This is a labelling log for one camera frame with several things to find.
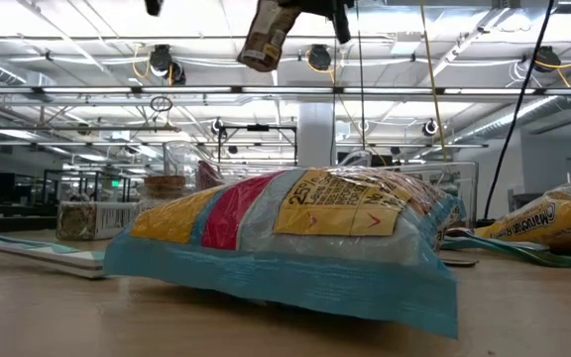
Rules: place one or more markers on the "small cork-stoppered spice jar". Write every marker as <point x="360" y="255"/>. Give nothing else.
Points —
<point x="165" y="184"/>

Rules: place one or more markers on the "teal flat packet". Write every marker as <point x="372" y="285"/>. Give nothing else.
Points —
<point x="57" y="265"/>

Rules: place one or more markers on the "red snack packet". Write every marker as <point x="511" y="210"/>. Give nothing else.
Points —
<point x="208" y="176"/>

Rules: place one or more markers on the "green exit sign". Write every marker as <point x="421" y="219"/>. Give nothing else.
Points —
<point x="115" y="183"/>

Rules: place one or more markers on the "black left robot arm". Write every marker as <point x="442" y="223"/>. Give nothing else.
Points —
<point x="153" y="7"/>

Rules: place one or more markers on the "dark grey metal spoon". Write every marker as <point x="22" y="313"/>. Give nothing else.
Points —
<point x="461" y="262"/>

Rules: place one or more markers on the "silver ventilation duct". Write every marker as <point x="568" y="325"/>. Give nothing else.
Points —
<point x="538" y="116"/>

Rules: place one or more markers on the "long ceiling light bar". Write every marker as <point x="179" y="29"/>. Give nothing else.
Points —
<point x="186" y="89"/>

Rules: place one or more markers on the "blue-edged beef ramen packet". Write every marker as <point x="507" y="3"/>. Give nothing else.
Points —
<point x="275" y="277"/>

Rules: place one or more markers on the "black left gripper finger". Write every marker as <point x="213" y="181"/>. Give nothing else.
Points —
<point x="342" y="27"/>

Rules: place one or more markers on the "brown snack packet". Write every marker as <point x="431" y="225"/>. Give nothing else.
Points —
<point x="265" y="39"/>

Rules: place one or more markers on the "teal spoon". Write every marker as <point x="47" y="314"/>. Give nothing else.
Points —
<point x="493" y="246"/>

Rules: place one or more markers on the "white pillar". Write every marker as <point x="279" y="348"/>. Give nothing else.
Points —
<point x="315" y="134"/>

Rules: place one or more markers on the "background black rig frame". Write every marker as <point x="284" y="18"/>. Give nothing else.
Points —
<point x="258" y="127"/>

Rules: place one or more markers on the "yellow ramen packet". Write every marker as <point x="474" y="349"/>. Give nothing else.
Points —
<point x="528" y="220"/>

